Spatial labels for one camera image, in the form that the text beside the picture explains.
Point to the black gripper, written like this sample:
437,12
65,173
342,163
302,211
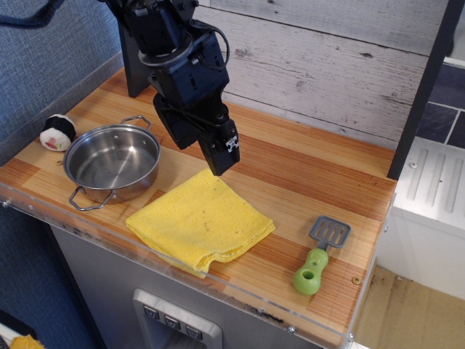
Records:
190,107

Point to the green handled grey spatula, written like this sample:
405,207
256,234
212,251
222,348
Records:
328,232

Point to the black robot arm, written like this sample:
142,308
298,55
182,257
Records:
168,35

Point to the yellow folded cloth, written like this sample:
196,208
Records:
198,222

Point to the stainless steel pot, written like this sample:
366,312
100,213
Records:
112,163

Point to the plush sushi toy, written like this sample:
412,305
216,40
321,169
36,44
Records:
58,133

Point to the silver dispenser button panel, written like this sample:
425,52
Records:
166,325

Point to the clear acrylic table guard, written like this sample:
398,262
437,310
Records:
252,298

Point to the white ridged side counter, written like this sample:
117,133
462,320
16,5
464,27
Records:
430,189

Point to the yellow black object corner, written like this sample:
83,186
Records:
14,340

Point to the dark grey left post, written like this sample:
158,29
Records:
136,73

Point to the dark grey post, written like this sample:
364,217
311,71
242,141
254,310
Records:
431,72
136,73

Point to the dark grey right post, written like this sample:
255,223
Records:
431,72

